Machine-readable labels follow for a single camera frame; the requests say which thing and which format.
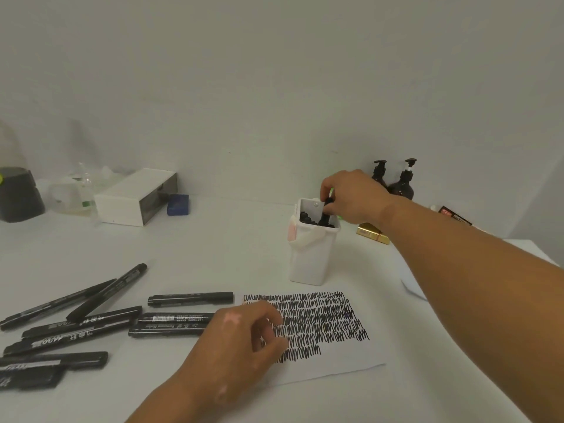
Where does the white box with grey front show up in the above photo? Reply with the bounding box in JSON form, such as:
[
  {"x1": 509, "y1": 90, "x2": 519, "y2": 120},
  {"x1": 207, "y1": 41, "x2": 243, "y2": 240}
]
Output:
[{"x1": 93, "y1": 167, "x2": 179, "y2": 227}]

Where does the white paper with black scribbles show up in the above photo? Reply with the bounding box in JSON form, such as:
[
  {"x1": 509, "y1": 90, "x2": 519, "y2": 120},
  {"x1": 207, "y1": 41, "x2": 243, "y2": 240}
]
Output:
[{"x1": 242, "y1": 291, "x2": 387, "y2": 388}]

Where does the small gold box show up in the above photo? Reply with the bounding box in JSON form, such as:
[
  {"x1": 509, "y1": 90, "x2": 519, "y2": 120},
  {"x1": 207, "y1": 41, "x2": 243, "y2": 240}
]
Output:
[{"x1": 355, "y1": 222, "x2": 392, "y2": 246}]

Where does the person's left hand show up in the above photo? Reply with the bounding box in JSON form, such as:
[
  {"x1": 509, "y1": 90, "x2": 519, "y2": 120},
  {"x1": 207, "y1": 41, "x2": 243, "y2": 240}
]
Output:
[{"x1": 174, "y1": 301, "x2": 290, "y2": 408}]

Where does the brown pump bottle white neck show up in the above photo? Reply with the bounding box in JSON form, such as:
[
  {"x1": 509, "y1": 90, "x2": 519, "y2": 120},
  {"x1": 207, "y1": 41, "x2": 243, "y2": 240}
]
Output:
[{"x1": 387, "y1": 157, "x2": 418, "y2": 202}]

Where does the person's right hand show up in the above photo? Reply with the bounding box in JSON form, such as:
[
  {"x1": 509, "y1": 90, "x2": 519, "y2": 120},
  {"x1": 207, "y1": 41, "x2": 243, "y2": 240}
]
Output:
[{"x1": 320, "y1": 169, "x2": 395, "y2": 230}]

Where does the clear bottle with dark liquid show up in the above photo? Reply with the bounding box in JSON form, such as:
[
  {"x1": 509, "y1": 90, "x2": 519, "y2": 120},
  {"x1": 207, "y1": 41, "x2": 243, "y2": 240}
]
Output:
[{"x1": 0, "y1": 118, "x2": 46, "y2": 224}]

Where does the small blue box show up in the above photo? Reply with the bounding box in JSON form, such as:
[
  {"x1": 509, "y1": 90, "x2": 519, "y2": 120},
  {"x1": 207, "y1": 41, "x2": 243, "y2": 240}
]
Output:
[{"x1": 166, "y1": 193, "x2": 190, "y2": 216}]

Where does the person's right forearm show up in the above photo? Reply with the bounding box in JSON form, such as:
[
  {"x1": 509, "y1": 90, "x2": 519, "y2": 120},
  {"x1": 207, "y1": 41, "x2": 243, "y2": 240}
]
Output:
[{"x1": 378, "y1": 197, "x2": 564, "y2": 423}]

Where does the black and red cardboard box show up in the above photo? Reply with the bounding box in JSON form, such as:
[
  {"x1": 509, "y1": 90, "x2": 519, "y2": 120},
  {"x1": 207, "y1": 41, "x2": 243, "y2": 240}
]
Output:
[{"x1": 429, "y1": 204, "x2": 503, "y2": 236}]

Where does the pile of black markers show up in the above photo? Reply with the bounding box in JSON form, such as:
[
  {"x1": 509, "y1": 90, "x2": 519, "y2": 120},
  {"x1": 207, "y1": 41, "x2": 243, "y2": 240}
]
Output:
[{"x1": 0, "y1": 263, "x2": 234, "y2": 391}]

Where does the pile of loose white sheets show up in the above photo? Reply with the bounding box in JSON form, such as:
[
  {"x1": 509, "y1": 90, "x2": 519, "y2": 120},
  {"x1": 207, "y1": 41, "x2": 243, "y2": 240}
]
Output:
[{"x1": 401, "y1": 239, "x2": 560, "y2": 301}]

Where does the white plastic container with handle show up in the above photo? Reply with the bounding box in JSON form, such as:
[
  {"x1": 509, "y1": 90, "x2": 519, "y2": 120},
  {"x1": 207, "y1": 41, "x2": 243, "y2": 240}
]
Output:
[{"x1": 287, "y1": 197, "x2": 343, "y2": 286}]

